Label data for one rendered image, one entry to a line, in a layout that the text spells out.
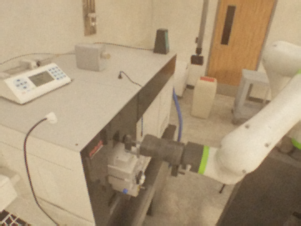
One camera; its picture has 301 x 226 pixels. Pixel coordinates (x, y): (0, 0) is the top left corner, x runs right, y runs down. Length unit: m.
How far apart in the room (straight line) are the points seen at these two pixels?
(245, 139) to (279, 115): 0.12
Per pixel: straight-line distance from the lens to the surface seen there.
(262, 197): 1.31
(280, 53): 0.81
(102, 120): 0.61
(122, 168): 0.71
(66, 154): 0.56
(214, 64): 4.43
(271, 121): 0.54
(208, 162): 0.60
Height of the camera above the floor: 1.77
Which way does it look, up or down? 31 degrees down
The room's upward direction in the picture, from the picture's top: 4 degrees clockwise
